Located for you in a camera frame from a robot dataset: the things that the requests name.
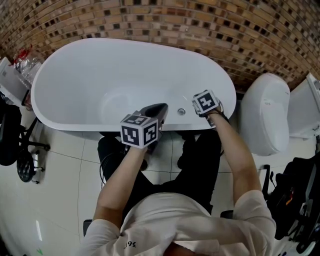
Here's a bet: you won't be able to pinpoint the white rectangular box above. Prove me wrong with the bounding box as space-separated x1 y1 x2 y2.
0 56 32 107

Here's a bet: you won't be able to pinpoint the clear plastic bag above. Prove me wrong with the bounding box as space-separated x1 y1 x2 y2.
11 44 44 87

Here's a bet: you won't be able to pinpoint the person's white shirt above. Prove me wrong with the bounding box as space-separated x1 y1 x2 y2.
77 191 277 256

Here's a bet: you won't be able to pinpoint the white bathtub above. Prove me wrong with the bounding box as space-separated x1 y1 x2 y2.
30 37 237 141

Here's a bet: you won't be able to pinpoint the person's black trousers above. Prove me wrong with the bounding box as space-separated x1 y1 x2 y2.
97 129 223 216

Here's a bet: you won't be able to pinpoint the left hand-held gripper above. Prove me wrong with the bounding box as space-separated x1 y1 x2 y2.
119 102 170 154

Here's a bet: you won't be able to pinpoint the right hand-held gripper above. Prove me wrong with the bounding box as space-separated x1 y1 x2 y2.
191 89 221 118

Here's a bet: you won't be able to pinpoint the person's right forearm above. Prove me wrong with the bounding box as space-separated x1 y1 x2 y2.
206 109 262 208

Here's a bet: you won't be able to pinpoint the white rounded toilet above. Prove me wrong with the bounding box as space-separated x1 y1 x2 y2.
240 72 291 157

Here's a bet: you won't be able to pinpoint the person's left forearm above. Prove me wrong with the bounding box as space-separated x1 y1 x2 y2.
96 144 148 226

